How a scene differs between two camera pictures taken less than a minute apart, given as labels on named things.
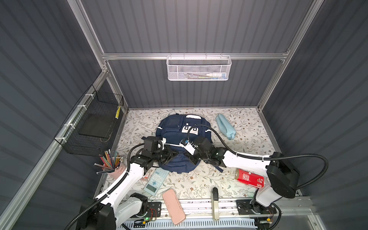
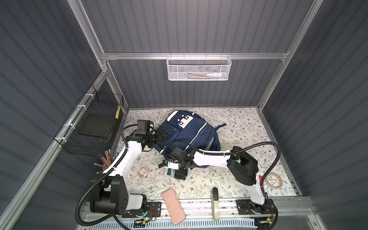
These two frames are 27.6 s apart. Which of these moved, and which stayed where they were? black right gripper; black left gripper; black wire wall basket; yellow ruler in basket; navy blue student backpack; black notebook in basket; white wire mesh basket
Moved: navy blue student backpack; black right gripper; black left gripper
Stayed: white wire mesh basket; black wire wall basket; yellow ruler in basket; black notebook in basket
